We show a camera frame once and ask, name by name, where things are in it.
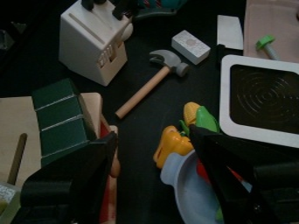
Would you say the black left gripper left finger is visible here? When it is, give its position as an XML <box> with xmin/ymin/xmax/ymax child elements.
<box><xmin>11</xmin><ymin>131</ymin><xmax>119</xmax><ymax>224</ymax></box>

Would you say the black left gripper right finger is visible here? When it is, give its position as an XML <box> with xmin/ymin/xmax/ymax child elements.
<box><xmin>188</xmin><ymin>124</ymin><xmax>299</xmax><ymax>224</ymax></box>

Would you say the red toy food piece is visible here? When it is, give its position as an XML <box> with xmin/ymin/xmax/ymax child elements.
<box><xmin>195</xmin><ymin>158</ymin><xmax>246</xmax><ymax>186</ymax></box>

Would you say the wooden toy with red stripe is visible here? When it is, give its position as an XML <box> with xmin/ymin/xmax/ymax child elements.
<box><xmin>98</xmin><ymin>113</ymin><xmax>122</xmax><ymax>224</ymax></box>

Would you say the light blue bowl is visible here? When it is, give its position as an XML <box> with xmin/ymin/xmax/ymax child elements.
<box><xmin>160</xmin><ymin>150</ymin><xmax>255</xmax><ymax>224</ymax></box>

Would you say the green toy food piece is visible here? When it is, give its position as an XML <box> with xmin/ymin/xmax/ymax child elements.
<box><xmin>214</xmin><ymin>206</ymin><xmax>226</xmax><ymax>223</ymax></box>

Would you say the grey speckled toy block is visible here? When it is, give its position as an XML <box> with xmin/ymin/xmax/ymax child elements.
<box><xmin>0</xmin><ymin>182</ymin><xmax>23</xmax><ymax>224</ymax></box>

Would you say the dark green sliced toy cucumber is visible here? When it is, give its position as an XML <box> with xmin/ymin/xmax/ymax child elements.
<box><xmin>32</xmin><ymin>78</ymin><xmax>99</xmax><ymax>167</ymax></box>

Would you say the yellow toy bell pepper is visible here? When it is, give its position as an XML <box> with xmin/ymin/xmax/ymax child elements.
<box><xmin>152</xmin><ymin>125</ymin><xmax>195</xmax><ymax>170</ymax></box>

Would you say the toy corn cob green husk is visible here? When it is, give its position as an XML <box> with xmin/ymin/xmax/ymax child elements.
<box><xmin>182</xmin><ymin>101</ymin><xmax>222</xmax><ymax>136</ymax></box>

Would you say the wooden cutting board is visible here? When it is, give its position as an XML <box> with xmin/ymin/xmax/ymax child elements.
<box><xmin>0</xmin><ymin>92</ymin><xmax>104</xmax><ymax>188</ymax></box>

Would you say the white toy stove black hob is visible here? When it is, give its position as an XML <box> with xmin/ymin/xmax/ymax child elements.
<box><xmin>219</xmin><ymin>54</ymin><xmax>299</xmax><ymax>149</ymax></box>

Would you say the wooden toy hammer grey head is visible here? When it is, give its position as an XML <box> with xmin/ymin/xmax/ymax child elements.
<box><xmin>115</xmin><ymin>49</ymin><xmax>191</xmax><ymax>120</ymax></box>

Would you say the white wooden knife block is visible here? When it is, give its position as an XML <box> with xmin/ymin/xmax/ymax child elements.
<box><xmin>58</xmin><ymin>0</ymin><xmax>135</xmax><ymax>88</ymax></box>

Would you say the small white printed block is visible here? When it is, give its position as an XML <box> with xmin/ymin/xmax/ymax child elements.
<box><xmin>171</xmin><ymin>29</ymin><xmax>211</xmax><ymax>66</ymax></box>

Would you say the pink board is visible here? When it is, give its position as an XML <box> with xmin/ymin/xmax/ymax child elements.
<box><xmin>243</xmin><ymin>0</ymin><xmax>299</xmax><ymax>64</ymax></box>

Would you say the teal toy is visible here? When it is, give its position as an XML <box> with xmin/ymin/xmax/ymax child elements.
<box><xmin>132</xmin><ymin>0</ymin><xmax>190</xmax><ymax>20</ymax></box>

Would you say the black toy knife handle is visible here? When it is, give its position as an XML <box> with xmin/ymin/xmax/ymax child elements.
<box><xmin>80</xmin><ymin>0</ymin><xmax>108</xmax><ymax>11</ymax></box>
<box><xmin>111</xmin><ymin>0</ymin><xmax>138</xmax><ymax>21</ymax></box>

